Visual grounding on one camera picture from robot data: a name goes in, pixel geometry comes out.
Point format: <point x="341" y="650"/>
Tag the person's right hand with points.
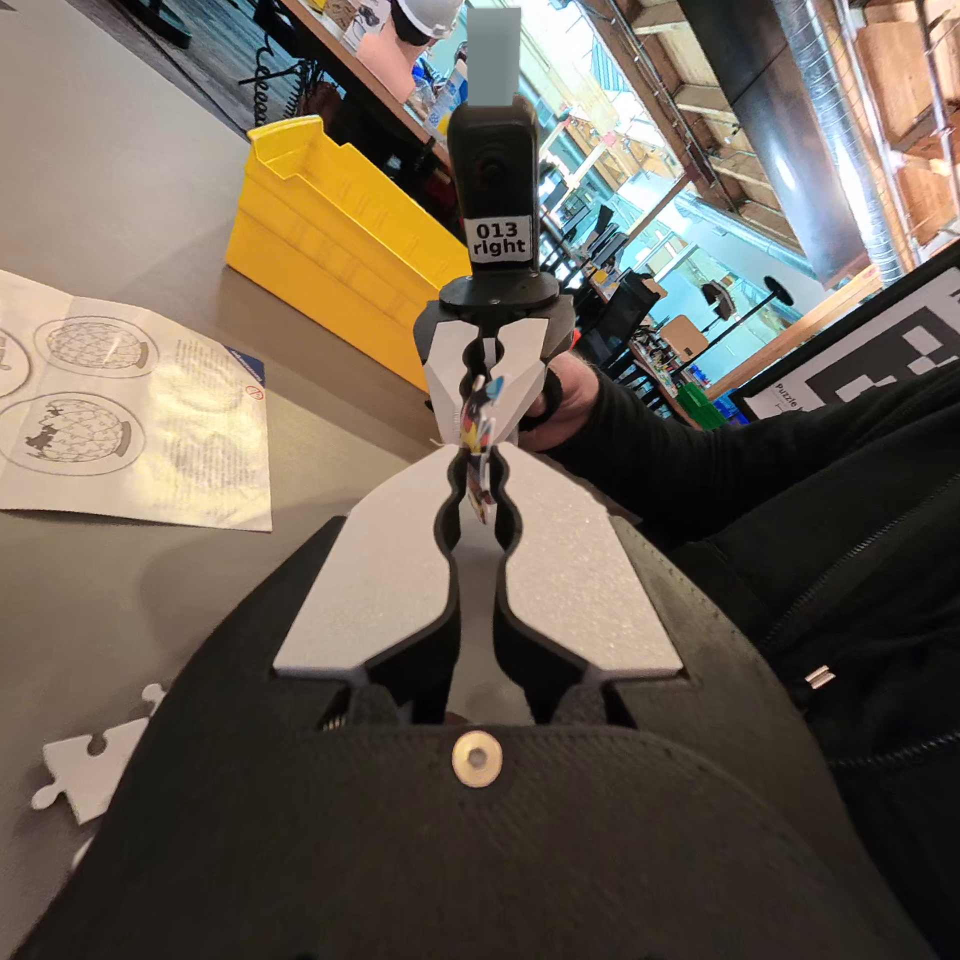
<point x="579" y="397"/>

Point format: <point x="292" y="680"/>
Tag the long wooden workbench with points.
<point x="352" y="52"/>

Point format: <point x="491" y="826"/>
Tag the pink mannequin head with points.
<point x="386" y="56"/>

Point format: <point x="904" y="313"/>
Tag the black floor lamp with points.
<point x="776" y="289"/>

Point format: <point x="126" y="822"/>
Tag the green plastic crates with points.
<point x="697" y="401"/>

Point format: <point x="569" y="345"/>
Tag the white hard hat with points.
<point x="427" y="15"/>

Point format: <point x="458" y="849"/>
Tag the black jacket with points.
<point x="885" y="675"/>

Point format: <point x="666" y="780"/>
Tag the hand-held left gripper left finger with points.
<point x="375" y="592"/>

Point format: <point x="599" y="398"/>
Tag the person's right forearm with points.
<point x="712" y="457"/>

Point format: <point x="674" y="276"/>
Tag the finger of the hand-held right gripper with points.
<point x="444" y="367"/>
<point x="521" y="367"/>

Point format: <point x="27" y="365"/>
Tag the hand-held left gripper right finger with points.
<point x="577" y="592"/>

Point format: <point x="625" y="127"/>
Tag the white instruction sheet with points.
<point x="187" y="420"/>

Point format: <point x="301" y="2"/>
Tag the printed puzzle piece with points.
<point x="480" y="495"/>
<point x="480" y="420"/>

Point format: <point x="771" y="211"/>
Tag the silver ventilation duct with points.
<point x="832" y="112"/>

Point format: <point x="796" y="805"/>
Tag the yellow plastic bin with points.
<point x="322" y="225"/>

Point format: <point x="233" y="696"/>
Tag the black white marker board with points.
<point x="885" y="352"/>

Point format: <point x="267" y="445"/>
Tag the white puzzle piece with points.
<point x="97" y="772"/>

